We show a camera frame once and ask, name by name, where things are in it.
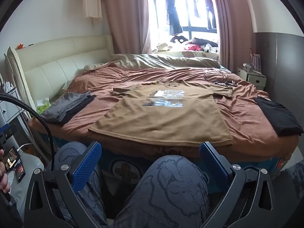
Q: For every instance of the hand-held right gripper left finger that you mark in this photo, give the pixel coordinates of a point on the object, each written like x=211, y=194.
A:
x=87, y=166

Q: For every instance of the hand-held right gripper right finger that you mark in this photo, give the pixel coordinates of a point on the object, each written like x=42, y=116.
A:
x=213, y=163

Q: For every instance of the brown printed t-shirt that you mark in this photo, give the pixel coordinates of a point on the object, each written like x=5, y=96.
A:
x=161, y=123

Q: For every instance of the grey folded clothes stack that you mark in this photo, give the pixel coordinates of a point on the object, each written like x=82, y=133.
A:
x=64, y=106

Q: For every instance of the pile of toys and clothes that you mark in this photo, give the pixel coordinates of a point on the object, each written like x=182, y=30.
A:
x=190, y=45

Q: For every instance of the person's left hand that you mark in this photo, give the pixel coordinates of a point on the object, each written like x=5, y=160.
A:
x=4, y=180

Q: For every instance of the smartphone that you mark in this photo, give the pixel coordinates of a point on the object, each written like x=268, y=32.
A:
x=10, y=159

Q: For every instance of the person's left leg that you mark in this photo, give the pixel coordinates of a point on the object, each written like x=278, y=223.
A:
x=68, y=154

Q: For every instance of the cartoon print bed sheet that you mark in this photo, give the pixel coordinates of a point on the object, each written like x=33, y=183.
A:
x=123, y=168

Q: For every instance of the person's legs in patterned trousers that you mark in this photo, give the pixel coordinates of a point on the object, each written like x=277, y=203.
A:
x=171, y=190

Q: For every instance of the green packet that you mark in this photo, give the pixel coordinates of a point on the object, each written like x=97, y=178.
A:
x=44, y=105

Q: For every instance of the rust brown bed blanket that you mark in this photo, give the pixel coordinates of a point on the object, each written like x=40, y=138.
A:
x=237, y=104

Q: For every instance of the black folded cloth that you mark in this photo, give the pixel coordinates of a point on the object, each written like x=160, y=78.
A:
x=277, y=116

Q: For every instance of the cream padded headboard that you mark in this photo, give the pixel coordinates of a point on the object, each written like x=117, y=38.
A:
x=59, y=61

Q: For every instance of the white nightstand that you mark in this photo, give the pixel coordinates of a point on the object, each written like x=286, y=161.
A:
x=253, y=78

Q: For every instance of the pink striped rack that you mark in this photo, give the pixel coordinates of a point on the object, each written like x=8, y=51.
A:
x=255, y=61

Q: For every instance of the beige duvet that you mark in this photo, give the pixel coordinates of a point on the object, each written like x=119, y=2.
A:
x=154, y=60

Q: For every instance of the pink curtain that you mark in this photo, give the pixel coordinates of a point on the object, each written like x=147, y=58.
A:
x=228, y=23
x=123, y=16

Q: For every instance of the dark hanging garment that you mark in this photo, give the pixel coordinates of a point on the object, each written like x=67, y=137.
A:
x=173, y=14
x=196, y=4
x=210, y=9

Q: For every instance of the cream hanging cloth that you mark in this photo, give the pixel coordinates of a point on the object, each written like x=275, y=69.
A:
x=92, y=2

